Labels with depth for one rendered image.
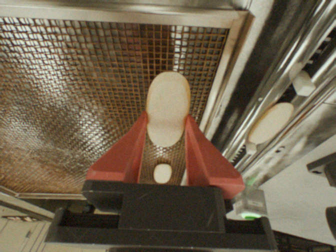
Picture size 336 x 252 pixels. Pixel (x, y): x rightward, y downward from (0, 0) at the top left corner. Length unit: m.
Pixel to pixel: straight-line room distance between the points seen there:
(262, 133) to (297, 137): 0.05
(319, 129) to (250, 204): 0.35
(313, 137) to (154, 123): 0.25
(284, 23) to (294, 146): 0.19
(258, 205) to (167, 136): 0.49
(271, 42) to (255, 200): 0.47
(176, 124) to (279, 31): 0.16
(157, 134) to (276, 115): 0.18
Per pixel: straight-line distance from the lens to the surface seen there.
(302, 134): 0.32
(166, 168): 0.34
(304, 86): 0.24
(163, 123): 0.15
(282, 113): 0.28
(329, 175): 0.48
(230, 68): 0.17
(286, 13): 0.25
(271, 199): 0.73
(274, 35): 0.25
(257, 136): 0.31
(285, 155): 0.37
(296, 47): 0.22
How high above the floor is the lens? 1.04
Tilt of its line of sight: 38 degrees down
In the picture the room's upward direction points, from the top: 167 degrees counter-clockwise
